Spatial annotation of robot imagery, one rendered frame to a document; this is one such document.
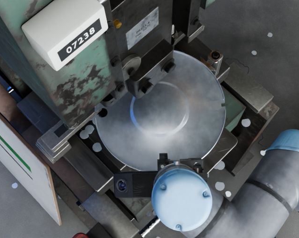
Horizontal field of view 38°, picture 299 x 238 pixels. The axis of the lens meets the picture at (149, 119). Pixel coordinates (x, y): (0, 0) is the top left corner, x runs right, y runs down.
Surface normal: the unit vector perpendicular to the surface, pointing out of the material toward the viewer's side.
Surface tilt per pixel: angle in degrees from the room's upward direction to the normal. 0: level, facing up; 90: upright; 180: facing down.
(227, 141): 0
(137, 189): 33
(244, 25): 0
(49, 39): 0
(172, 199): 19
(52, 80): 90
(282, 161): 23
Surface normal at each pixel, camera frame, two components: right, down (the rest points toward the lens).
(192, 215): -0.02, -0.01
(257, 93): -0.03, -0.33
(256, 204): -0.24, -0.48
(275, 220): 0.42, 0.04
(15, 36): 0.70, 0.67
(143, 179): -0.49, -0.02
